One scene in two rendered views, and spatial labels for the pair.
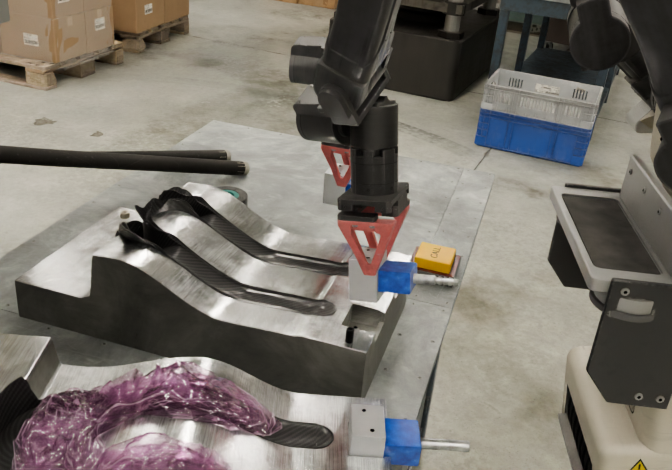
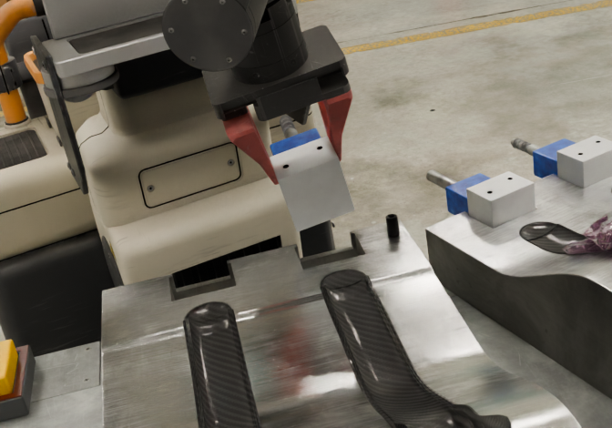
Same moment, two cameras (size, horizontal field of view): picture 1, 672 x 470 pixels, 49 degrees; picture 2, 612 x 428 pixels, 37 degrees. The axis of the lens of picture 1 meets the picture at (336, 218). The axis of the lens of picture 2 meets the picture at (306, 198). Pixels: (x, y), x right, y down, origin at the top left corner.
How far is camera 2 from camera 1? 1.21 m
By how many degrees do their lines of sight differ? 96
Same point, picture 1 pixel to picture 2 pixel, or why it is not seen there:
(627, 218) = (116, 28)
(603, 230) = not seen: hidden behind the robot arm
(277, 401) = (536, 265)
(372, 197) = (312, 44)
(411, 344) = not seen: hidden behind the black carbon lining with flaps
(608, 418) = (247, 197)
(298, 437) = (555, 245)
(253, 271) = (305, 399)
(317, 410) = (504, 248)
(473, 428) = not seen: outside the picture
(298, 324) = (404, 281)
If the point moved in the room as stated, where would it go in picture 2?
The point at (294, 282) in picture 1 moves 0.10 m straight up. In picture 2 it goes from (295, 342) to (270, 220)
